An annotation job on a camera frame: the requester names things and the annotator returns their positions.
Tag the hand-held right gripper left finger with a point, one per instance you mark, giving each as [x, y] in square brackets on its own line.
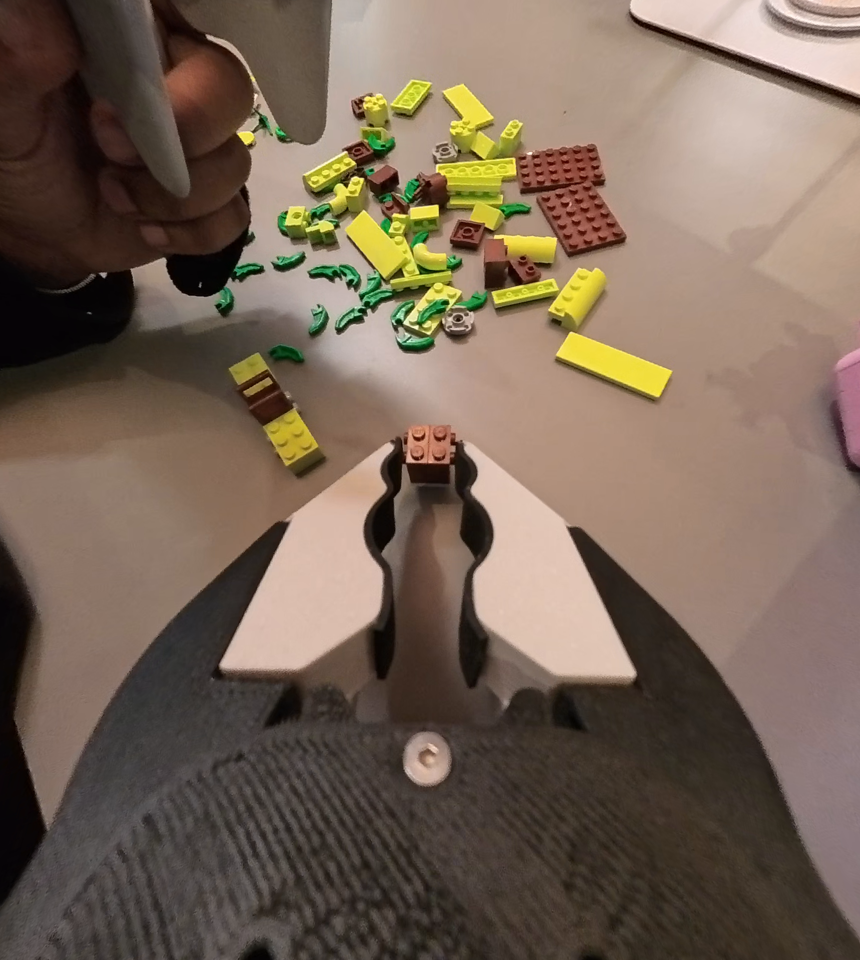
[302, 600]

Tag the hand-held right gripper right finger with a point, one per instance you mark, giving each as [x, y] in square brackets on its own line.
[550, 600]

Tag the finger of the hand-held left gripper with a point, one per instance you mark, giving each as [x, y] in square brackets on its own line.
[287, 67]

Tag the yellow and brown lego assembly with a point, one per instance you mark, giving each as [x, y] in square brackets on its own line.
[295, 442]

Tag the brown toy brick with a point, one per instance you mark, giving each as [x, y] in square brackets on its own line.
[430, 450]

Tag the brown toy clip piece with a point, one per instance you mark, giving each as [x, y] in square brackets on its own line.
[268, 409]
[271, 384]

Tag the person's left forearm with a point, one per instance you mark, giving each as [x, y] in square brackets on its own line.
[10, 330]

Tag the person's left hand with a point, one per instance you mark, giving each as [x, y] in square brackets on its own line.
[25, 150]

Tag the pile of toy bricks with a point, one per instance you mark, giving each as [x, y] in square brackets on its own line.
[580, 225]

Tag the white book stand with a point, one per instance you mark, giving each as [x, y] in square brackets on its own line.
[737, 37]

